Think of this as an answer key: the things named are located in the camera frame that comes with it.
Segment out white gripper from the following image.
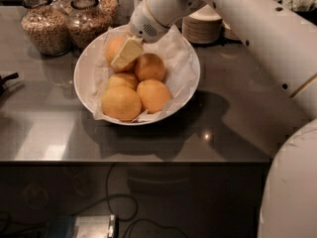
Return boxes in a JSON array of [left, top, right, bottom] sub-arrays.
[[110, 0, 205, 69]]

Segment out rear glass cereal jar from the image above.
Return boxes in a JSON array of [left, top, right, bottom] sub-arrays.
[[98, 0, 119, 22]]

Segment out silver box under table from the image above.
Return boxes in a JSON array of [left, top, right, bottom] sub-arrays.
[[46, 214, 119, 238]]

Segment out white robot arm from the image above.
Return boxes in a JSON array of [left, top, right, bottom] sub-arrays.
[[128, 0, 317, 238]]

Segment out middle glass cereal jar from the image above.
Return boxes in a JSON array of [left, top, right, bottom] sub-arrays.
[[65, 0, 112, 50]]

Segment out small stack paper plates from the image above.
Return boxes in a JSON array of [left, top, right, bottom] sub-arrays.
[[222, 22, 239, 41]]

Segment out left glass cereal jar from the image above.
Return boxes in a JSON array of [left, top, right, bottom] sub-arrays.
[[20, 0, 71, 57]]

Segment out orange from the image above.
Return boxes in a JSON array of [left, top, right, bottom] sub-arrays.
[[135, 53, 165, 81], [106, 72, 139, 90], [137, 79, 171, 114], [104, 37, 135, 72], [101, 86, 142, 121]]

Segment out black cable under table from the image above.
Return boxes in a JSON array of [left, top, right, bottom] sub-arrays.
[[0, 164, 192, 238]]

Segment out black handle at left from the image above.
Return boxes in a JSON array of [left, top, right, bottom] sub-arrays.
[[0, 72, 19, 96]]

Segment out white bowl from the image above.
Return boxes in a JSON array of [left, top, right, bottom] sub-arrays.
[[73, 25, 200, 126]]

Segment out white paper liner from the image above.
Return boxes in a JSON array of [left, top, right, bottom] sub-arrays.
[[88, 27, 200, 123]]

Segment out large stack paper plates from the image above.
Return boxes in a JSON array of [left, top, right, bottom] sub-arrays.
[[181, 5, 222, 45]]

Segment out glass cereal jar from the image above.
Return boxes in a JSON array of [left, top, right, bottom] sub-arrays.
[[20, 0, 71, 57], [98, 0, 119, 22], [65, 0, 112, 50]]

